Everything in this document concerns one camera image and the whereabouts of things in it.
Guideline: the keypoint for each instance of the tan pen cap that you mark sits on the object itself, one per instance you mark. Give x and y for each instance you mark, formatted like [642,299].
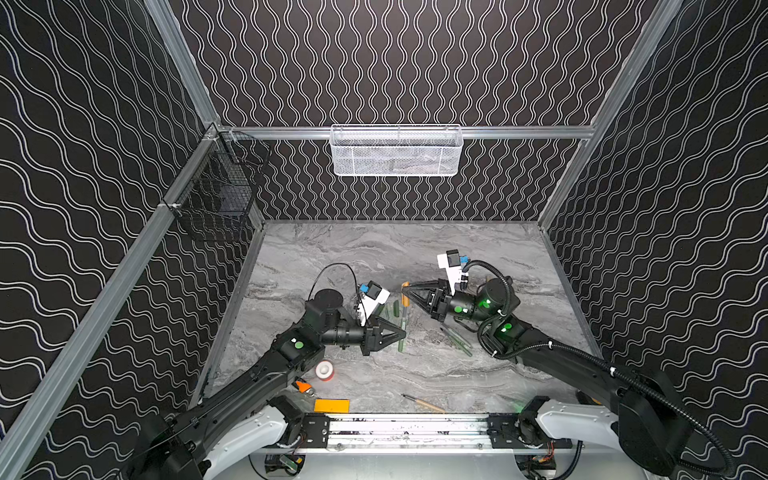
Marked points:
[405,300]

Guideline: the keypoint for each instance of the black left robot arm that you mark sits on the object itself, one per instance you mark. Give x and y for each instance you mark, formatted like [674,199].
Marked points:
[183,447]

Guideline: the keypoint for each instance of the red white tape roll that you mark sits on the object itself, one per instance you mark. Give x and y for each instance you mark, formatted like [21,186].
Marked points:
[325,370]

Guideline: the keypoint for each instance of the black wire mesh basket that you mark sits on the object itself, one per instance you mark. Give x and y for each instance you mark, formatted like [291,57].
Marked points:
[219,203]

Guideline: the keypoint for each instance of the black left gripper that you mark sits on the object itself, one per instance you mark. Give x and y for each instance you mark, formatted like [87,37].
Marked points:
[369,338]

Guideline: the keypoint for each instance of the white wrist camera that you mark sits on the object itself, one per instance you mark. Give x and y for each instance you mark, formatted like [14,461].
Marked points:
[453,262]
[372,297]

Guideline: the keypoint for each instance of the yellow card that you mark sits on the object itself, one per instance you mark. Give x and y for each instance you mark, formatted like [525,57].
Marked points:
[332,406]

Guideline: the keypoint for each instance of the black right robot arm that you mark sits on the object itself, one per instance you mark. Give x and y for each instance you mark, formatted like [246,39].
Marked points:
[653,427]

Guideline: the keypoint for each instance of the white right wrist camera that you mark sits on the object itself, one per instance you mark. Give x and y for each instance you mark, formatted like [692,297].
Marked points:
[453,262]

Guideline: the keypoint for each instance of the orange utility knife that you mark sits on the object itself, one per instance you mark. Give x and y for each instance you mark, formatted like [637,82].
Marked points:
[304,387]

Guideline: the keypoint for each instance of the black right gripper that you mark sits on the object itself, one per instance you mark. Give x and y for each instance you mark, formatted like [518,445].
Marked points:
[444,301]

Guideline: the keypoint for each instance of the light green pen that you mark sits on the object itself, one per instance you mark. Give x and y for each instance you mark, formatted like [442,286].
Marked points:
[466,349]

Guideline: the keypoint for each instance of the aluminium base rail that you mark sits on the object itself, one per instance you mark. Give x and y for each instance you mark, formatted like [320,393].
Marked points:
[557,425]

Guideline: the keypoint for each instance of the dark green pen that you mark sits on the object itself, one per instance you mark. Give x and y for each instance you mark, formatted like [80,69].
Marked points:
[454,334]

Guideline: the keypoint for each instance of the white wire mesh basket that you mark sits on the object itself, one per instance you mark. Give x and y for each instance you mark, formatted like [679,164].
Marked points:
[388,150]

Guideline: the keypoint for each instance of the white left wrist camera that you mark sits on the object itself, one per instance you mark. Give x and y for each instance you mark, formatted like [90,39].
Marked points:
[372,297]

